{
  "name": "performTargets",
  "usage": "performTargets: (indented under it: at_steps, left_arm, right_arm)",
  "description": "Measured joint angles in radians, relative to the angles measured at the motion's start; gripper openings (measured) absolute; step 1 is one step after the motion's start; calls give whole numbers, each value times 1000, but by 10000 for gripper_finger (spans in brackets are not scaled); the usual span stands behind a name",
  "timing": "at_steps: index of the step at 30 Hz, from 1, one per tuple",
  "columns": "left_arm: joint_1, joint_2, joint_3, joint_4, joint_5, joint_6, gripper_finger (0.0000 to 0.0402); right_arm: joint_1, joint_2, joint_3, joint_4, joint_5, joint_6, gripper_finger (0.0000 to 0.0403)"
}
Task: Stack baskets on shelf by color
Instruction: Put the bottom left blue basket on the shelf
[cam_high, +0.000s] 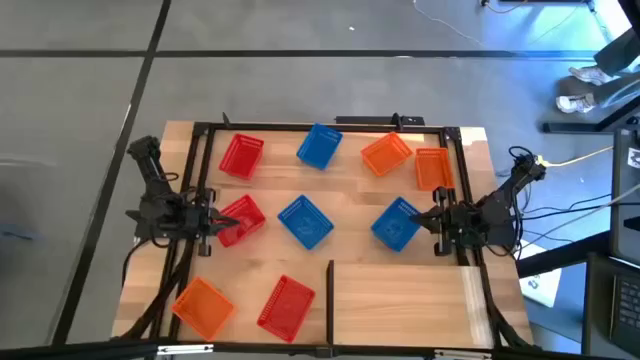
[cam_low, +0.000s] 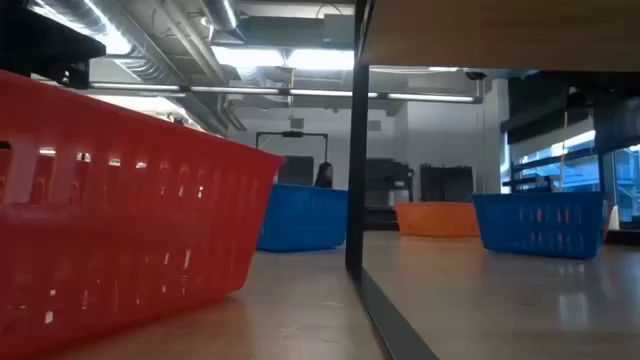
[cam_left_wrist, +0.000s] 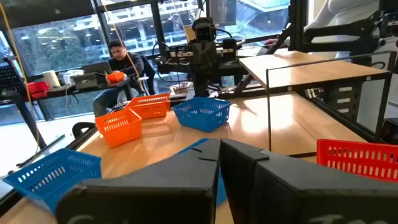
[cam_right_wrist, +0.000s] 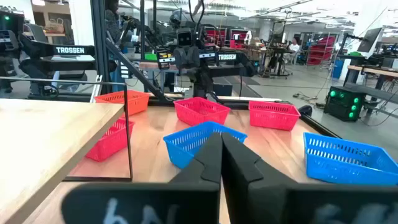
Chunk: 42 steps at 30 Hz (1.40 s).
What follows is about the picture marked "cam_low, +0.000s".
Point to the black equipment rack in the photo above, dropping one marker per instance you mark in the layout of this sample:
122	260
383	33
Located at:
390	175

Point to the black background camera gantry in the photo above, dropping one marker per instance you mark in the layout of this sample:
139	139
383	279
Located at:
292	134

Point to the hanging grey box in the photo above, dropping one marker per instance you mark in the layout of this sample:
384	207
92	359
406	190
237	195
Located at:
296	123

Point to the long ceiling light bar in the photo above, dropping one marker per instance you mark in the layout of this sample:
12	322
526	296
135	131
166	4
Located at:
235	90

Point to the grey wall vent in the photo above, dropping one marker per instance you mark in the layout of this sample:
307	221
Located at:
374	125

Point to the black slatted crate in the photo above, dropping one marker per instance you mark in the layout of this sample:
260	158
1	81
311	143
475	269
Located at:
445	185

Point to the blue plastic basket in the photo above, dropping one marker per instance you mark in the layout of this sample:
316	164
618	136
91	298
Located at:
300	220
540	225

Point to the person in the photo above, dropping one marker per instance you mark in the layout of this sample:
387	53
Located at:
324	175

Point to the pale cone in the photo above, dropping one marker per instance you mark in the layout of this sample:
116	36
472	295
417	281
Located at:
613	220

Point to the grey rectangular ceiling duct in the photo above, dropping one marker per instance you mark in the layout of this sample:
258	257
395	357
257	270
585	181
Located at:
280	30

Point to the large silver ventilation duct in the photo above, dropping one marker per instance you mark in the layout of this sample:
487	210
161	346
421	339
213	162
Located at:
150	70

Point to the small silver ventilation duct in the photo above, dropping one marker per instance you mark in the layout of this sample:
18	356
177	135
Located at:
222	12

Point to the black dome ceiling camera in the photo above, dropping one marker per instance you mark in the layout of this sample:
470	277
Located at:
475	76

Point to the bright ceiling light panel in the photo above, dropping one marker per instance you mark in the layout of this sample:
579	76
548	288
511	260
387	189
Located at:
260	57

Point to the window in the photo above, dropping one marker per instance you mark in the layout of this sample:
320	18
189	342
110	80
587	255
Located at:
580	175

